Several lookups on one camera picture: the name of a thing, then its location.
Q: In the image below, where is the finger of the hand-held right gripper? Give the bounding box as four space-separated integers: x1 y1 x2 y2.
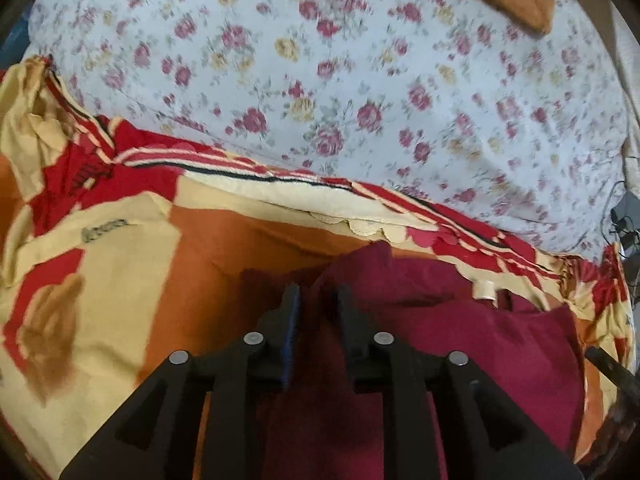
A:
584 344 638 403

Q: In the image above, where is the maroon garment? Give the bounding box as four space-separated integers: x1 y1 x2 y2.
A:
240 240 587 480

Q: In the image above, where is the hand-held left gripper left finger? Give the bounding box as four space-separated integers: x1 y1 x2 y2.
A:
60 282 302 480

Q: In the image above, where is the floral bedsheet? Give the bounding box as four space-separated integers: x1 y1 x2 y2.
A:
27 0 629 264

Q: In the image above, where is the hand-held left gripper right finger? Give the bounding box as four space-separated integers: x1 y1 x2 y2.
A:
333 284 584 480

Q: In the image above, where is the red orange cream fleece blanket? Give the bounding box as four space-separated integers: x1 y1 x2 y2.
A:
0 57 640 480

